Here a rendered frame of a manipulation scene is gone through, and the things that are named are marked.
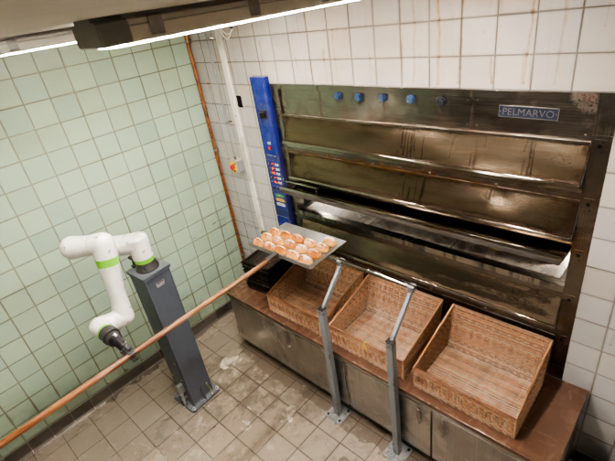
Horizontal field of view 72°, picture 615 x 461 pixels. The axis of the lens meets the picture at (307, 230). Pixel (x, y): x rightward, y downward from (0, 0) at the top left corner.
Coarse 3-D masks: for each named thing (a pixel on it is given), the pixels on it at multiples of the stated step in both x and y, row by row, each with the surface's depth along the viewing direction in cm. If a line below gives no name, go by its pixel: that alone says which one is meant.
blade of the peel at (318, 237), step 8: (288, 224) 303; (296, 232) 291; (304, 232) 289; (312, 232) 287; (320, 240) 277; (336, 240) 275; (256, 248) 279; (336, 248) 265; (280, 256) 265; (304, 264) 252; (312, 264) 251
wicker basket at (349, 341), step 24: (384, 288) 287; (360, 312) 296; (384, 312) 291; (408, 312) 278; (336, 336) 272; (360, 336) 279; (384, 336) 276; (408, 336) 273; (432, 336) 260; (384, 360) 258; (408, 360) 242
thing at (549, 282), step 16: (304, 208) 322; (336, 224) 299; (352, 224) 289; (400, 240) 265; (416, 240) 261; (448, 256) 245; (464, 256) 239; (480, 256) 237; (496, 272) 228; (512, 272) 221; (528, 272) 219; (560, 288) 207
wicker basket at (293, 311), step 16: (288, 272) 320; (320, 272) 326; (352, 272) 304; (272, 288) 312; (288, 288) 326; (304, 288) 333; (320, 288) 329; (336, 288) 318; (352, 288) 292; (272, 304) 316; (288, 304) 295; (304, 304) 316; (336, 304) 282; (304, 320) 300
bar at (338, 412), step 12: (348, 264) 250; (336, 276) 255; (384, 276) 234; (408, 288) 224; (324, 300) 254; (408, 300) 224; (324, 312) 253; (324, 324) 256; (396, 324) 223; (324, 336) 261; (324, 348) 268; (396, 360) 229; (396, 372) 233; (336, 384) 283; (396, 384) 237; (336, 396) 287; (396, 396) 241; (336, 408) 293; (348, 408) 300; (396, 408) 245; (336, 420) 293; (396, 420) 249; (396, 432) 254; (396, 444) 260; (396, 456) 265
